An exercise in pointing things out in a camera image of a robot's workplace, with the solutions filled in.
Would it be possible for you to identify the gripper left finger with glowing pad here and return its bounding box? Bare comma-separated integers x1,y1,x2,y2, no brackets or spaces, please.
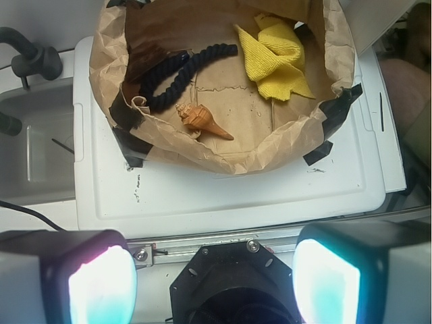
1,229,137,323

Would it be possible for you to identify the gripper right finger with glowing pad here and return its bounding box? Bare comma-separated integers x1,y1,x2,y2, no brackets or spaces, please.
292,221,431,323

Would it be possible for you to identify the orange spiral sea shell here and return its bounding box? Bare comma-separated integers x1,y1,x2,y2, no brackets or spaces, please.
175,104,234,140

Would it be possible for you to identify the crumpled brown paper bag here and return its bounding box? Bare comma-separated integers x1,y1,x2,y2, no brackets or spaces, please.
89,1,362,175

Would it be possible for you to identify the yellow microfibre cloth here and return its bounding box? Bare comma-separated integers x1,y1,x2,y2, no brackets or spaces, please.
234,13,315,101

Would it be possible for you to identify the black cable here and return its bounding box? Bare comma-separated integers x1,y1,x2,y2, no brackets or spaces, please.
0,199,62,232

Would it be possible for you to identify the aluminium rail with bolts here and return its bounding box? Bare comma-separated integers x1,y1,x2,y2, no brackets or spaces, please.
127,225,302,269

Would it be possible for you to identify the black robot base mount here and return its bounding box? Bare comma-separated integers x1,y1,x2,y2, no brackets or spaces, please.
169,240,302,323

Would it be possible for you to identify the dark navy twisted rope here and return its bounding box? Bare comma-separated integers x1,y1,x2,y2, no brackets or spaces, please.
138,43,239,114

